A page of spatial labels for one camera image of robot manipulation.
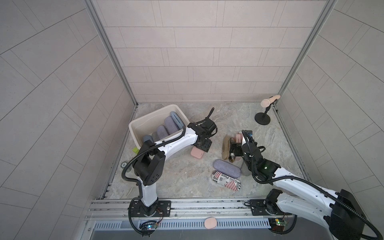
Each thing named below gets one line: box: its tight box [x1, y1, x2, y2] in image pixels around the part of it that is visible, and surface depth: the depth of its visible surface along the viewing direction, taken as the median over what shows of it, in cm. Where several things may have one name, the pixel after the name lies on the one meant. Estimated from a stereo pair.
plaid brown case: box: [228, 137, 236, 163], surface depth 74 cm
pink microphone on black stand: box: [254, 95, 281, 126], surface depth 107 cm
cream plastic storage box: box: [128, 104, 190, 149], surface depth 91 cm
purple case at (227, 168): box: [213, 159, 241, 178], surface depth 84 cm
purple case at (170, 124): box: [164, 115, 179, 135], surface depth 95 cm
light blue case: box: [170, 111, 185, 130], surface depth 93 cm
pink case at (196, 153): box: [190, 146, 205, 159], surface depth 81 cm
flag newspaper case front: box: [211, 170, 241, 192], surface depth 79 cm
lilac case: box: [156, 124, 170, 140], surface depth 94 cm
